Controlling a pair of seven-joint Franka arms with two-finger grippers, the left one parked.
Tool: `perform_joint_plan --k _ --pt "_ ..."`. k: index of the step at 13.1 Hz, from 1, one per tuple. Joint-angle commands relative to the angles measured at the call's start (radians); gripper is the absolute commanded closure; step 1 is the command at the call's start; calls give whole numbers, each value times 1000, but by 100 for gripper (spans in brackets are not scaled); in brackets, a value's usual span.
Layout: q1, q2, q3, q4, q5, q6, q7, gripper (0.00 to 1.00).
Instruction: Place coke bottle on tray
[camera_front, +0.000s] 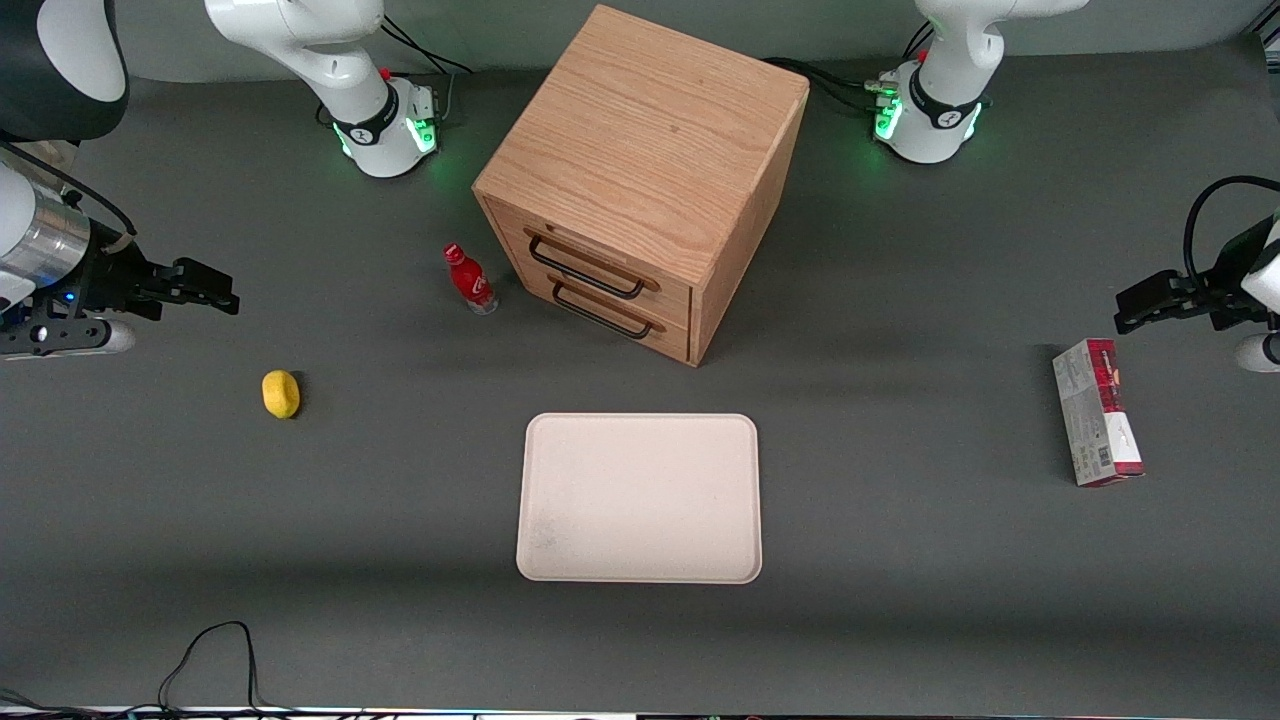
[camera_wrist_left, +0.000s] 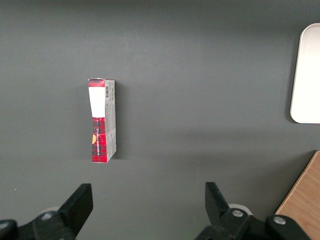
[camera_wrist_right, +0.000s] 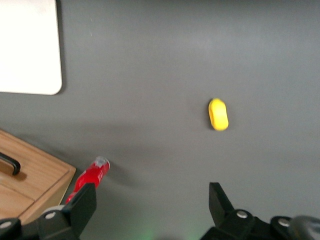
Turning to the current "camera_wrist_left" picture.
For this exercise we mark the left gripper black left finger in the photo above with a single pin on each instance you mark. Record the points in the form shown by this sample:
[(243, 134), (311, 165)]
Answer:
[(75, 210)]

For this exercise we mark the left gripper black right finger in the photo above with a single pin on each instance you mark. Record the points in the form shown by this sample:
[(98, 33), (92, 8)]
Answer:
[(216, 207)]

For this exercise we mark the beige plastic tray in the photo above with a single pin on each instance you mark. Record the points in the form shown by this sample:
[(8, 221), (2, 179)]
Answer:
[(308, 75)]

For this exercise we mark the red plaid cardboard box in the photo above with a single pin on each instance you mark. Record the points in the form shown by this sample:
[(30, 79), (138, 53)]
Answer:
[(100, 140)]

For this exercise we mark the wooden drawer cabinet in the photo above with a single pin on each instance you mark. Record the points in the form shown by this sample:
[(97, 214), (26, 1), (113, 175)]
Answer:
[(305, 200)]

